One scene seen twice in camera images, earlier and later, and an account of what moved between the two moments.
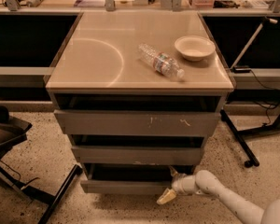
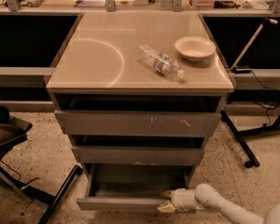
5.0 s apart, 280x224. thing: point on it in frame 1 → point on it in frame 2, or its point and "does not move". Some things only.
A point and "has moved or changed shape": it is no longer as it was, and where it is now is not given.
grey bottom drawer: [127, 179] has moved or changed shape
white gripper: [179, 185] → [179, 199]
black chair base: [6, 130] does not move
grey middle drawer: [138, 155] does not move
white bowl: [194, 48] does not move
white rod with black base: [245, 69] does not move
